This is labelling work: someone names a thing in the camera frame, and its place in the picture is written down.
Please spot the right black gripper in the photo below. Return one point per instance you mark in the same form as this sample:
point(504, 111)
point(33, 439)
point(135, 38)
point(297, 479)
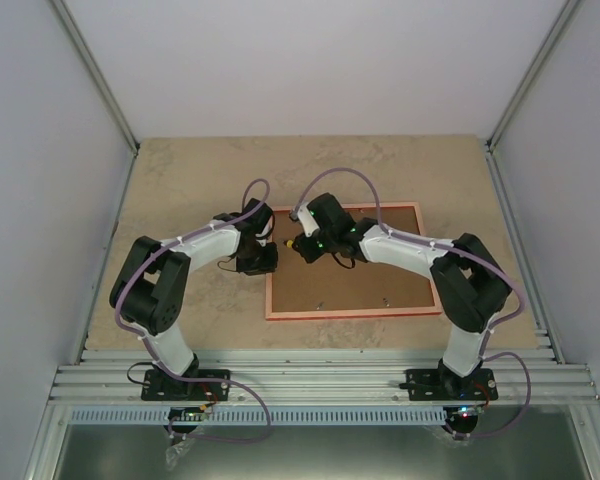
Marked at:
point(303, 248)

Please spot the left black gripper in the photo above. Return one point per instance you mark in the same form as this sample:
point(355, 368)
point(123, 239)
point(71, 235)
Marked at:
point(268, 266)

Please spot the red wooden picture frame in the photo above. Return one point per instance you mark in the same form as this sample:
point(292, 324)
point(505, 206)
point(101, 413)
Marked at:
point(350, 312)

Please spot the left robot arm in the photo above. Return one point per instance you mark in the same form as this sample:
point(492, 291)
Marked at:
point(148, 293)

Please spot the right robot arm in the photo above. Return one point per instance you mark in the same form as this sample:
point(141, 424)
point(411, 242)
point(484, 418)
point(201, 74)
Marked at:
point(470, 285)

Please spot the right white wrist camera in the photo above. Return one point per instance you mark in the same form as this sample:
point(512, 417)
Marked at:
point(303, 215)

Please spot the brown frame backing board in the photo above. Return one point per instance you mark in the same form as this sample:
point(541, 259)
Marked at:
point(350, 285)

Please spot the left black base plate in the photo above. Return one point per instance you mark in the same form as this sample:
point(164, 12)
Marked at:
point(158, 386)

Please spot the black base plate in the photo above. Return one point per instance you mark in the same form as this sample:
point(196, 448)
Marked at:
point(435, 385)
point(158, 386)

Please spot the grey slotted cable duct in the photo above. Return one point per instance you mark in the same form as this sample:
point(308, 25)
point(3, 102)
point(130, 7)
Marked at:
point(256, 416)

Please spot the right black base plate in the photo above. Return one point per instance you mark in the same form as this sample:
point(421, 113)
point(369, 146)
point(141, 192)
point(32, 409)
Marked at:
point(435, 385)

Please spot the left aluminium corner post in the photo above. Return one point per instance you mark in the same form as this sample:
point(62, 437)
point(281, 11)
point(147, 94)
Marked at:
point(76, 38)

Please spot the aluminium corner post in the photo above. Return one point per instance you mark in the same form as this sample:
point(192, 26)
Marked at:
point(76, 38)
point(548, 45)

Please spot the aluminium rail base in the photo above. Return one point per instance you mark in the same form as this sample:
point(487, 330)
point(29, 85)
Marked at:
point(317, 378)

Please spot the right aluminium corner post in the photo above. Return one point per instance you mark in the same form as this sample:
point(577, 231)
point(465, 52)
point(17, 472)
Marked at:
point(548, 45)

